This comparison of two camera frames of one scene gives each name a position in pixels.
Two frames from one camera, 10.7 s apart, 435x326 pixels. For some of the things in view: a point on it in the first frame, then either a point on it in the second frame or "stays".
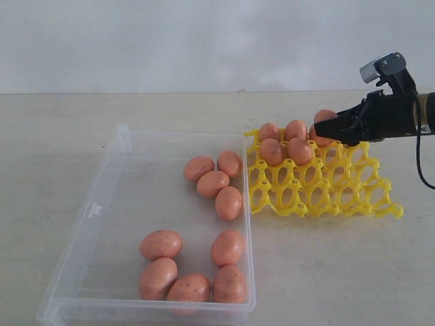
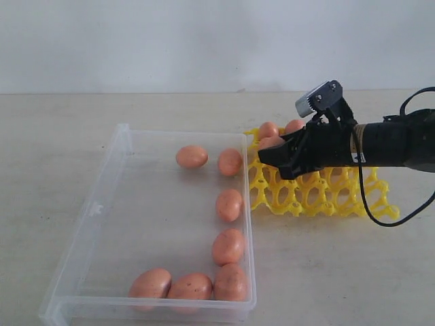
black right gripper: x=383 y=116 to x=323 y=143
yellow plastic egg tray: x=340 y=180 stays
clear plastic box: x=167 y=232 stays
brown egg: x=296 y=128 stays
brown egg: x=197 y=166 to x=192 y=157
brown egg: x=228 y=202 stays
